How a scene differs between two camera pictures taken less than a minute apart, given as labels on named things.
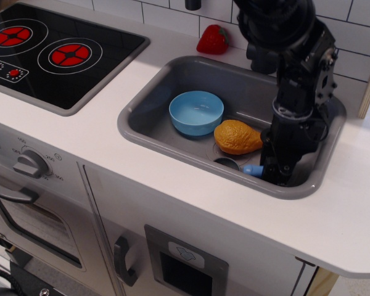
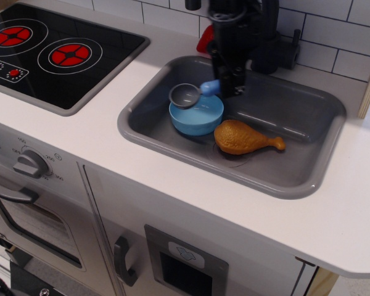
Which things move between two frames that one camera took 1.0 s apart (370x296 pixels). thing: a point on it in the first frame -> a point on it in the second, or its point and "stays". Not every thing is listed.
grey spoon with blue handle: x=255 y=170 -> x=187 y=96
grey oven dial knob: x=32 y=162 stays
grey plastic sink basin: x=149 y=84 stays
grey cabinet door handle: x=127 y=275 stays
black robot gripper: x=298 y=125 -> x=235 y=34
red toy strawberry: x=214 y=40 stays
